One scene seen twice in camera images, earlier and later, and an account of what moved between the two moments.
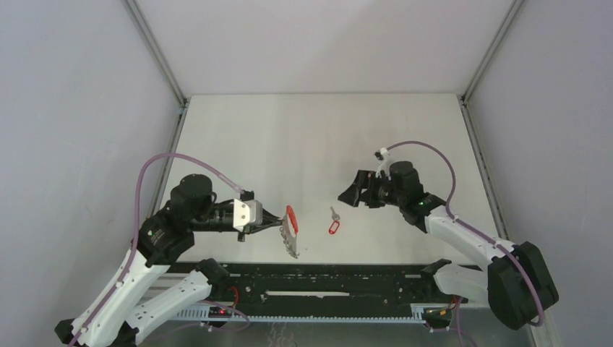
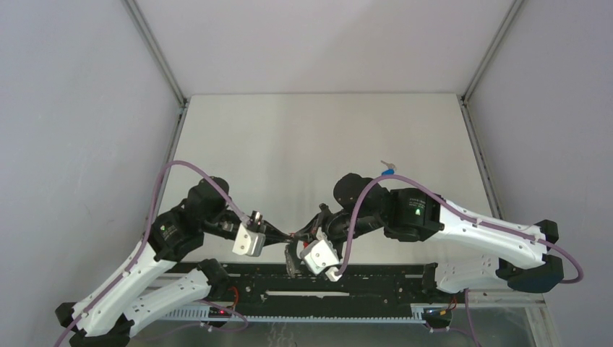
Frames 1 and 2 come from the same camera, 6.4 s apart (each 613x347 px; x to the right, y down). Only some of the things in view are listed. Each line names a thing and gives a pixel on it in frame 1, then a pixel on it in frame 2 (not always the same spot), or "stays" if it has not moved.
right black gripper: [363, 180] → [319, 222]
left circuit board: [219, 312] stays
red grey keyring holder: [289, 231] → [290, 267]
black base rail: [322, 288] stays
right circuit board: [439, 314] stays
